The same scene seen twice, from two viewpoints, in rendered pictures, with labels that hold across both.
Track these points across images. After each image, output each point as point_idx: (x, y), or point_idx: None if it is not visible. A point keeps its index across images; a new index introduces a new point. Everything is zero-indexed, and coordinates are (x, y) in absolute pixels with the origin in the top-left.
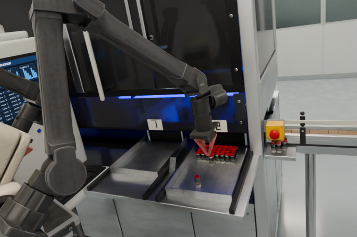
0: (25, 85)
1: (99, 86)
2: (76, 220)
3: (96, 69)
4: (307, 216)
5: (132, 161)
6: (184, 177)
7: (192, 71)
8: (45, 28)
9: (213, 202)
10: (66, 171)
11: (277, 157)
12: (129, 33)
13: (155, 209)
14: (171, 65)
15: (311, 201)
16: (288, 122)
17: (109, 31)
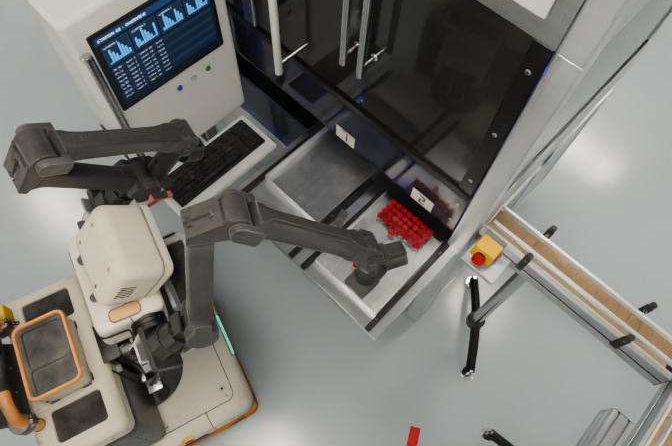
0: (168, 145)
1: (276, 59)
2: None
3: (277, 38)
4: (491, 300)
5: (298, 168)
6: None
7: (364, 254)
8: (196, 252)
9: (358, 303)
10: (202, 338)
11: (473, 269)
12: (292, 235)
13: None
14: (339, 250)
15: (502, 296)
16: (526, 227)
17: (267, 238)
